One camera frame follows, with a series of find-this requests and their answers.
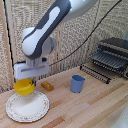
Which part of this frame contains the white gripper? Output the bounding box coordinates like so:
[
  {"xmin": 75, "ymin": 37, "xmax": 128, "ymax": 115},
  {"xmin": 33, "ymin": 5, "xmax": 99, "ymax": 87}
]
[{"xmin": 13, "ymin": 58, "xmax": 51, "ymax": 87}]

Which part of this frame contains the yellow bowl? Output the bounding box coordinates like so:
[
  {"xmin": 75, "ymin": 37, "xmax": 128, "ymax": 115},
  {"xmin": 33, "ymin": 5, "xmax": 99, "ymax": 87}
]
[{"xmin": 13, "ymin": 78, "xmax": 36, "ymax": 97}]

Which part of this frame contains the orange bread piece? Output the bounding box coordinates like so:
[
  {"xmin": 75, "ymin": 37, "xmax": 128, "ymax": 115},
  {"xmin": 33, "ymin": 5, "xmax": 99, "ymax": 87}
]
[{"xmin": 40, "ymin": 81, "xmax": 55, "ymax": 92}]

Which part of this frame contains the white floral-rimmed plate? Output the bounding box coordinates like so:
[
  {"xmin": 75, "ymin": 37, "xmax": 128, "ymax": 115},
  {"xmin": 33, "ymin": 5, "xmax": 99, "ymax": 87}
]
[{"xmin": 5, "ymin": 89, "xmax": 51, "ymax": 123}]

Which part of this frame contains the blue plastic cup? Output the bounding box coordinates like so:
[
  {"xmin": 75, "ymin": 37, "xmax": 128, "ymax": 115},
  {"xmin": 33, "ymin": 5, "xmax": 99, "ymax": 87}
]
[{"xmin": 70, "ymin": 74, "xmax": 86, "ymax": 94}]

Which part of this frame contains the black oven rack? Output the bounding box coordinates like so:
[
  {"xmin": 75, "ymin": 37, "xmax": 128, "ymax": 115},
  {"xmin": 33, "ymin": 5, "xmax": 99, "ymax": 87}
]
[{"xmin": 79, "ymin": 64, "xmax": 112, "ymax": 85}]

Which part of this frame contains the black toaster oven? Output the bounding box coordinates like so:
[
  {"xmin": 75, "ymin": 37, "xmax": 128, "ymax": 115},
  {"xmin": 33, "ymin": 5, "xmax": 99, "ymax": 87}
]
[{"xmin": 89, "ymin": 37, "xmax": 128, "ymax": 80}]

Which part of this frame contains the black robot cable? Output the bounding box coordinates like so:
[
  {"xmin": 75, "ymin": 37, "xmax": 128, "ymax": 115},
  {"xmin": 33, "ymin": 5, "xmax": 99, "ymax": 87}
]
[{"xmin": 49, "ymin": 0, "xmax": 123, "ymax": 67}]

